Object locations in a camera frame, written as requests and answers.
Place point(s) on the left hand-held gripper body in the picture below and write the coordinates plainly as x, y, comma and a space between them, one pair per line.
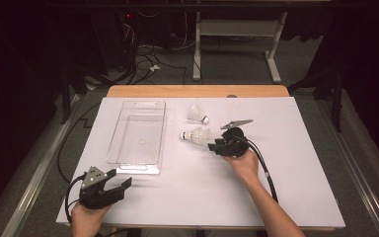
95, 197

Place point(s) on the black equipment rack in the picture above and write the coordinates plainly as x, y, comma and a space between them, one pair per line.
112, 33

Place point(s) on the wooden table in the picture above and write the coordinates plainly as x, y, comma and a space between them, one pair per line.
177, 91

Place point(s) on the person's left hand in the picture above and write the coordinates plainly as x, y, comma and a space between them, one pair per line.
87, 222

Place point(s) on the person's right hand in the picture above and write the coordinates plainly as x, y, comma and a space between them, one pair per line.
245, 168

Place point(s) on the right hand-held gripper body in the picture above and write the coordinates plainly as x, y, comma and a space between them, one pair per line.
235, 144

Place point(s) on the metal floor rail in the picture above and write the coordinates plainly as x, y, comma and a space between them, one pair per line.
36, 184
358, 177

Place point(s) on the white metal stand frame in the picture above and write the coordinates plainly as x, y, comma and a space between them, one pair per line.
240, 28

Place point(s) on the black metal stand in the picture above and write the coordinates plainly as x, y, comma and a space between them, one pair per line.
66, 95
337, 98

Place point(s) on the white shuttlecock with blue band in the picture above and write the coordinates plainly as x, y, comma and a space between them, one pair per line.
195, 113
195, 135

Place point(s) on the clear plastic bin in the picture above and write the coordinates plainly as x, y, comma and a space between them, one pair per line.
138, 138

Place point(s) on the white floor connector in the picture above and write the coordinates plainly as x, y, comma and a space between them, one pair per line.
154, 67

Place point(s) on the white table board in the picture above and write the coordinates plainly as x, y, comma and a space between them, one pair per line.
194, 197

